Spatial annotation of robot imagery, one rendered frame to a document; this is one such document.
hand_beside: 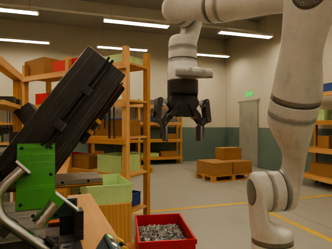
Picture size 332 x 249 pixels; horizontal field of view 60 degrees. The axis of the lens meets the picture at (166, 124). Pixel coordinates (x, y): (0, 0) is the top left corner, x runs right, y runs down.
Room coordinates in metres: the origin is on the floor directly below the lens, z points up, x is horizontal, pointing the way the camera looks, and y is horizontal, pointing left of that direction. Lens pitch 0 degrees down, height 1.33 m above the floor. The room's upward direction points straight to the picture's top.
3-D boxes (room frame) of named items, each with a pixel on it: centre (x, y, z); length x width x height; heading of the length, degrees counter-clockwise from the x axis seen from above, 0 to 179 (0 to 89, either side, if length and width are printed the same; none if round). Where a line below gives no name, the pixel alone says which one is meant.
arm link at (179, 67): (0.68, -0.05, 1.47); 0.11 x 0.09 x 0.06; 22
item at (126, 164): (4.29, 1.32, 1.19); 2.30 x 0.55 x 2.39; 57
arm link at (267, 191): (0.66, -0.24, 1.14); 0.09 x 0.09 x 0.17; 4
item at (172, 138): (9.68, 1.01, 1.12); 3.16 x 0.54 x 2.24; 107
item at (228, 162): (7.26, -1.46, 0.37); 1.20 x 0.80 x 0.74; 115
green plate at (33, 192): (0.96, 0.43, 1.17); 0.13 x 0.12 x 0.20; 22
